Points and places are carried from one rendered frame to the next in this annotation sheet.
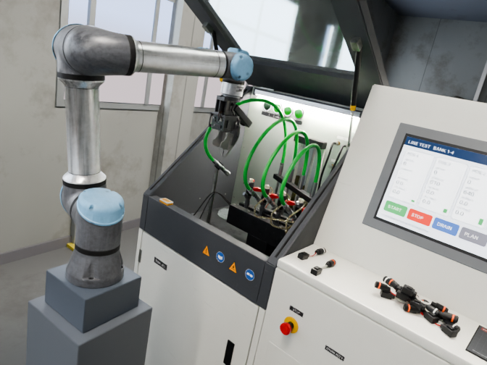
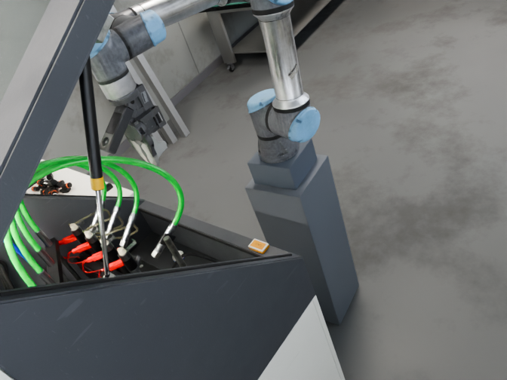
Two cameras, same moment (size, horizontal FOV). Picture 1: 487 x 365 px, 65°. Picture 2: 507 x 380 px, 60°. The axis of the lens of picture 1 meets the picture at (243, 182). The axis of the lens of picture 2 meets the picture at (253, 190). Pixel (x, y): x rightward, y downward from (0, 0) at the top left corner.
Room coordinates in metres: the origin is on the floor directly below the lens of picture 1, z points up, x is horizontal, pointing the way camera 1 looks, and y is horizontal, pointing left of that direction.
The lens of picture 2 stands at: (2.27, 0.53, 1.79)
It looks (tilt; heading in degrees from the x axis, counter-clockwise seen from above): 37 degrees down; 193
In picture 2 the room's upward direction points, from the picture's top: 21 degrees counter-clockwise
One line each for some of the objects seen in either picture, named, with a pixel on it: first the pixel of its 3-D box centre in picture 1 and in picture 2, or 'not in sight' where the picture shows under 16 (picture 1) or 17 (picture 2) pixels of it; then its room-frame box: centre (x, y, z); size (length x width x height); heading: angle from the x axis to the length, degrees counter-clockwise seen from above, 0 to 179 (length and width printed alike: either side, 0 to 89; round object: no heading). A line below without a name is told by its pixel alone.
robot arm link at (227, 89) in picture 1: (232, 90); (118, 85); (1.32, 0.10, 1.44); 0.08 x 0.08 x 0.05
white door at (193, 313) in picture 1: (180, 338); not in sight; (1.30, 0.13, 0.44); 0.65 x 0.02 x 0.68; 52
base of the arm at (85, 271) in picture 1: (96, 257); (275, 139); (0.93, 0.36, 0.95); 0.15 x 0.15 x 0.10
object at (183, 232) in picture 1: (200, 242); (212, 244); (1.31, 0.12, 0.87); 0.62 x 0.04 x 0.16; 52
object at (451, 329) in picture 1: (417, 300); (50, 183); (0.93, -0.52, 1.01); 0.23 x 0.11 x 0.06; 52
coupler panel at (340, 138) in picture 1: (340, 168); not in sight; (1.56, -0.38, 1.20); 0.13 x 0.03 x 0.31; 52
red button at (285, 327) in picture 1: (288, 326); not in sight; (1.00, -0.22, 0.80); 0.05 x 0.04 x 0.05; 52
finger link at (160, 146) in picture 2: (219, 143); (158, 150); (1.33, 0.11, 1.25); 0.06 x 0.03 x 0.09; 142
